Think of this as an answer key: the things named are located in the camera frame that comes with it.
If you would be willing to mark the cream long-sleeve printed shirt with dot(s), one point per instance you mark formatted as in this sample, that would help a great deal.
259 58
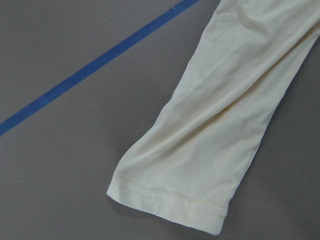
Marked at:
187 167

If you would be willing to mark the blue tape grid lines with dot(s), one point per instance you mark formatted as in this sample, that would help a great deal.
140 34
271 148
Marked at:
95 65

